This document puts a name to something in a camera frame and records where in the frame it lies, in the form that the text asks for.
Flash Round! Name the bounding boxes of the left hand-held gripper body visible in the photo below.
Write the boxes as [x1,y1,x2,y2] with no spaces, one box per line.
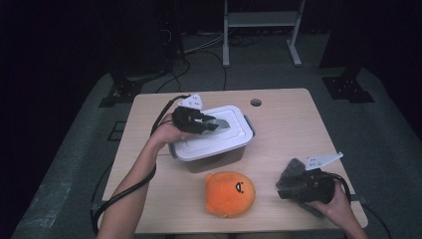
[171,93,205,135]

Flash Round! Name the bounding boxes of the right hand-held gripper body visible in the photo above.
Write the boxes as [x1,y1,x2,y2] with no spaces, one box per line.
[292,151,344,205]

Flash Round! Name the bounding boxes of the white lid with grey handle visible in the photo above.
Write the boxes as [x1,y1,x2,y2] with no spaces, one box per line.
[172,105,255,163]

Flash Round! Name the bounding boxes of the translucent brown storage box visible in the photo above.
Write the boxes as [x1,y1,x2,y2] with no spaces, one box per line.
[168,114,257,174]

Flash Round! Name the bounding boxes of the orange plush toy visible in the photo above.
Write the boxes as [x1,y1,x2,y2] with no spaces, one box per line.
[204,170,257,219]

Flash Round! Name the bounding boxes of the person's left hand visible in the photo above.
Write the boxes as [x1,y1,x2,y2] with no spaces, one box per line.
[147,113,194,151]

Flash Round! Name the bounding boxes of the person's right hand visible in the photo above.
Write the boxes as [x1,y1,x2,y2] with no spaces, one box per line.
[307,180,353,231]

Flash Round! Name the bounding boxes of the black stand base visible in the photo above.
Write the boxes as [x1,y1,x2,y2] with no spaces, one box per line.
[321,64,376,104]
[98,59,167,109]

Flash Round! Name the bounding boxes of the white metal stand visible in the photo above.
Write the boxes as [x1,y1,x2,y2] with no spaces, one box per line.
[222,0,307,69]

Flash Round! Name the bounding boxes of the right hand-held gripper cable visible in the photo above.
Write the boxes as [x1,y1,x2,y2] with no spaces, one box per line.
[326,172,353,204]

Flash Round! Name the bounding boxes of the hand-held gripper cable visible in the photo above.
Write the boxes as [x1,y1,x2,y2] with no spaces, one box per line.
[91,94,191,237]
[326,172,353,204]

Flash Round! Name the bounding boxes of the black floor cables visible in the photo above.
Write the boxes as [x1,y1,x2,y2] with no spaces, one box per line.
[155,31,263,94]

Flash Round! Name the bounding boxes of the black floor frame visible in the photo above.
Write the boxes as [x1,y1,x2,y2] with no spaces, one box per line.
[107,120,127,142]

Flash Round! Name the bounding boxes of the thin black cable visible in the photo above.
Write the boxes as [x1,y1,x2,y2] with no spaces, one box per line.
[361,202,394,239]
[91,161,114,203]

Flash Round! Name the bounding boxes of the left hand-held gripper cable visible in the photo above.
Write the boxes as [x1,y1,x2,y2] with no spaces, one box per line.
[91,94,191,237]

